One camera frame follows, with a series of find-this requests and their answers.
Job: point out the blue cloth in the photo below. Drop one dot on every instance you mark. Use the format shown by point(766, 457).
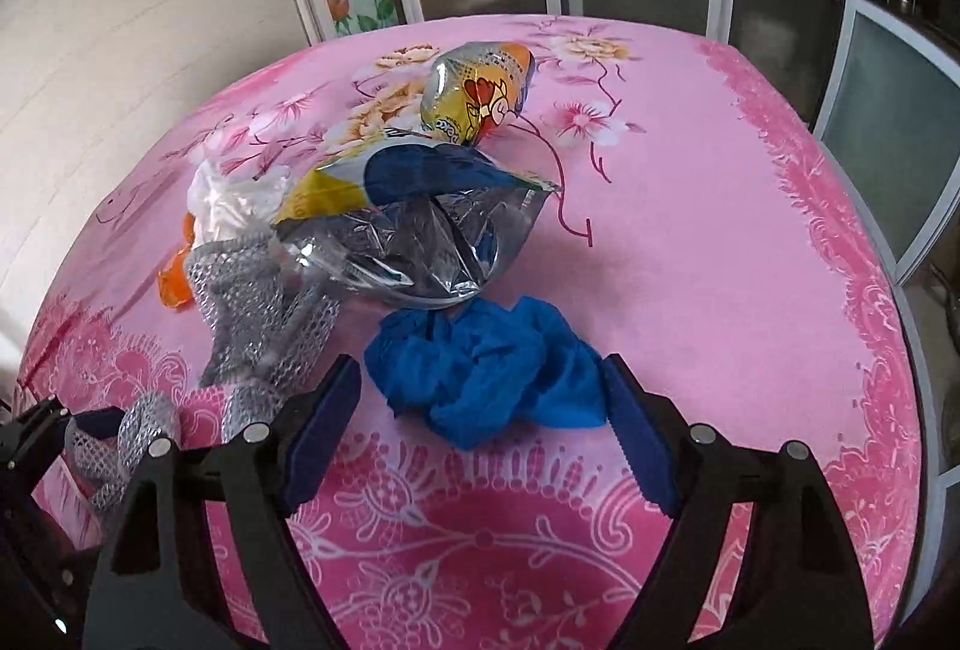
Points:
point(487, 373)

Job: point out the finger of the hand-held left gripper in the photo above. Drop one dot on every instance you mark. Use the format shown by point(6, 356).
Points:
point(34, 432)
point(101, 421)

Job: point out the orange plastic wrapper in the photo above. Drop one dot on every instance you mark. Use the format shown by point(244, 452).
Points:
point(174, 281)

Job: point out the kitchen cabinet with open shelf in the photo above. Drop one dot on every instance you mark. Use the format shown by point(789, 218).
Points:
point(900, 110)

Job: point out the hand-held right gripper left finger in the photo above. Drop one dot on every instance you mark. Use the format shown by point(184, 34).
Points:
point(322, 432)

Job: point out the grey mesh net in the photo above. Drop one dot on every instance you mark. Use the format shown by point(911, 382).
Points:
point(255, 313)

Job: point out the pink floral tablecloth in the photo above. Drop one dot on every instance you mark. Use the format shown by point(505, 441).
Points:
point(675, 230)

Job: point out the blue yellow foil snack bag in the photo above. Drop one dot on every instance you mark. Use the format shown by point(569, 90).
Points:
point(420, 230)

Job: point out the yellow cartoon print snack bag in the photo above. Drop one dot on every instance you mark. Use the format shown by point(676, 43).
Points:
point(472, 88)

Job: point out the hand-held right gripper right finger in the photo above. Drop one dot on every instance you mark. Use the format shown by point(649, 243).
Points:
point(641, 432)

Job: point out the white plastic bag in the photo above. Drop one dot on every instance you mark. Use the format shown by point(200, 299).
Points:
point(232, 200)

